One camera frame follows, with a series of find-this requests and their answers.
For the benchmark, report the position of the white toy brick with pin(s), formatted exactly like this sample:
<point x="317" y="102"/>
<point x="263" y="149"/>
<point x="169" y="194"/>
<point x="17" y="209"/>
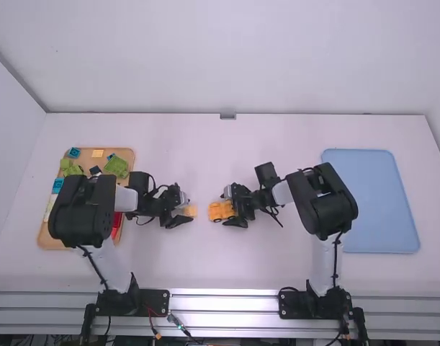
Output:
<point x="48" y="209"/>

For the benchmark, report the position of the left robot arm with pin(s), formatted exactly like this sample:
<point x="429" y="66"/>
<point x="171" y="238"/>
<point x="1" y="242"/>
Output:
<point x="79" y="212"/>

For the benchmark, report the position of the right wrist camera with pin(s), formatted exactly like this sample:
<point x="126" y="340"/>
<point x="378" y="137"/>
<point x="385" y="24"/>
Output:
<point x="227" y="191"/>

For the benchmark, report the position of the flat green toy brick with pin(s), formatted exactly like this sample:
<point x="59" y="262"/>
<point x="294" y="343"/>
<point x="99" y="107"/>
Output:
<point x="117" y="166"/>

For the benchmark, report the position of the dark blue toy brick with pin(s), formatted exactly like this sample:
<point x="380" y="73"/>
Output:
<point x="94" y="170"/>

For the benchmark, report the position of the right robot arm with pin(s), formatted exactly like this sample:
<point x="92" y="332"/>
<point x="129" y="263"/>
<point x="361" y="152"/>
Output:
<point x="324" y="202"/>

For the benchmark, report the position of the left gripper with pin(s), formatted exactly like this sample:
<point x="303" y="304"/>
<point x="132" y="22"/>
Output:
<point x="167" y="203"/>

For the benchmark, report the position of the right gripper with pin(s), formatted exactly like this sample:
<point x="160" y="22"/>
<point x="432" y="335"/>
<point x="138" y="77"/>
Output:
<point x="245" y="202"/>

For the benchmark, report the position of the teal toy brick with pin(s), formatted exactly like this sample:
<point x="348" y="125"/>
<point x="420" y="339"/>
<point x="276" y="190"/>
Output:
<point x="75" y="153"/>
<point x="57" y="185"/>

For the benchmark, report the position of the tan tray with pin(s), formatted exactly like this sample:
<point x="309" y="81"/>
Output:
<point x="127" y="153"/>

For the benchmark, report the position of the red toy brick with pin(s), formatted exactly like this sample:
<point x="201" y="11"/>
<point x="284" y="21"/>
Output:
<point x="117" y="225"/>

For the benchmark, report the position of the silver rails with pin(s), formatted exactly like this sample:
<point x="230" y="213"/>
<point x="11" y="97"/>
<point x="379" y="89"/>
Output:
<point x="223" y="302"/>

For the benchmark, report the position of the small yellow toy brick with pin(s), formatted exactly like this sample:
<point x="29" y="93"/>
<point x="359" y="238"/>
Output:
<point x="97" y="154"/>

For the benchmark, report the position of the yellow toy car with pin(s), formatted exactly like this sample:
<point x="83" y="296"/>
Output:
<point x="219" y="211"/>

